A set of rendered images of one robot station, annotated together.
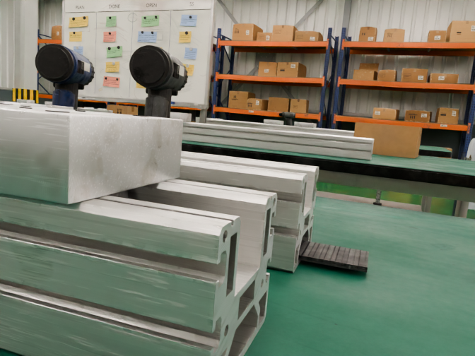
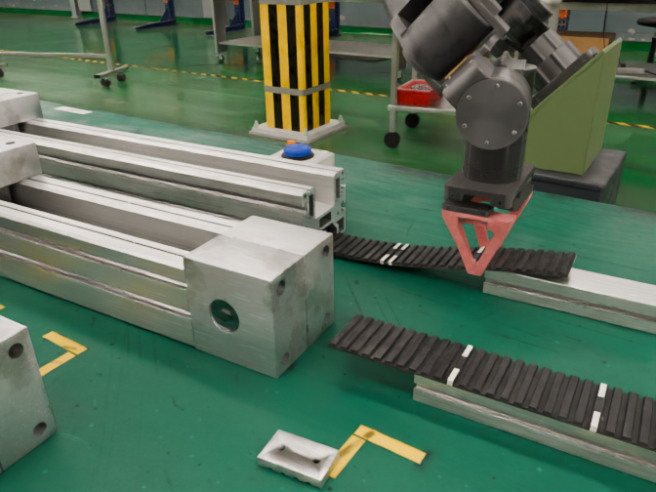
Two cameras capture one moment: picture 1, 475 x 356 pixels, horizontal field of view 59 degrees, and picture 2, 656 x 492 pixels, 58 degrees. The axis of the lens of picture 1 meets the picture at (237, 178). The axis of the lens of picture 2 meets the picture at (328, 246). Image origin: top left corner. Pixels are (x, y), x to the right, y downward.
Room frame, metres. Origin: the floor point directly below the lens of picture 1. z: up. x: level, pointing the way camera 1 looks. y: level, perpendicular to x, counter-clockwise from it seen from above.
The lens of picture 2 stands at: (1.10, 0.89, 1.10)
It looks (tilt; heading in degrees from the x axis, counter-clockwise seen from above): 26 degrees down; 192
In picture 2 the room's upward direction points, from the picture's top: 1 degrees counter-clockwise
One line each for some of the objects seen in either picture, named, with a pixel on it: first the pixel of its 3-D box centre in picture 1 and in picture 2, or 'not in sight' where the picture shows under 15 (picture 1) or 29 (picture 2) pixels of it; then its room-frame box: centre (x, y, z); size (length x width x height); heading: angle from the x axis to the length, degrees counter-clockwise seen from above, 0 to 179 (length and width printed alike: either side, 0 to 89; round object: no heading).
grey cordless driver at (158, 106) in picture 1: (163, 123); not in sight; (0.69, 0.13, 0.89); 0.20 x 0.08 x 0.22; 176
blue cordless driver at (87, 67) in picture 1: (71, 114); not in sight; (0.75, 0.30, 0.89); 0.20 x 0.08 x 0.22; 5
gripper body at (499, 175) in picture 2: not in sight; (493, 155); (0.52, 0.93, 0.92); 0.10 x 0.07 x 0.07; 162
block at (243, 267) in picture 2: not in sight; (271, 285); (0.64, 0.74, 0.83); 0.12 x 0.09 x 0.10; 162
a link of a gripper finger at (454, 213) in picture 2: not in sight; (482, 227); (0.53, 0.93, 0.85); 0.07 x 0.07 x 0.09; 72
